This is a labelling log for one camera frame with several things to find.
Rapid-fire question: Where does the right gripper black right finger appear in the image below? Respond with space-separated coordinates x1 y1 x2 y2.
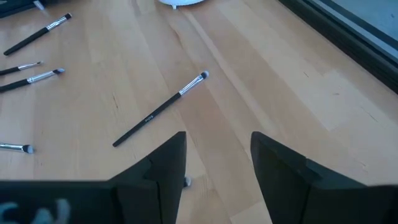
251 131 365 224

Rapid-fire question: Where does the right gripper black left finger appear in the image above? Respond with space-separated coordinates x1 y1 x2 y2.
110 131 188 224

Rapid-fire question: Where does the black round-tip makeup brush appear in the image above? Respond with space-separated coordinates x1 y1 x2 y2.
112 70 210 148

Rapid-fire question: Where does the long black flat-tip makeup brush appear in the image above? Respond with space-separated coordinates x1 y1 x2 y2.
0 142 35 155

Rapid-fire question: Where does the black angled-tip makeup brush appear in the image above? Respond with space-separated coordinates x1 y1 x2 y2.
0 67 66 94

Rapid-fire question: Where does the thin black liner brush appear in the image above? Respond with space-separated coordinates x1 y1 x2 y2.
0 60 44 77

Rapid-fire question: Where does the black makeup brush dark tip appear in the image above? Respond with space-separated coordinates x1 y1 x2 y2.
2 12 73 57

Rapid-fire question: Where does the white ribbed brush holder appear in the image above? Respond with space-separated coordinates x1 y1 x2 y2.
157 0 206 10

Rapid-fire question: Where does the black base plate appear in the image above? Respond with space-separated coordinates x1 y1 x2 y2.
0 0 37 19

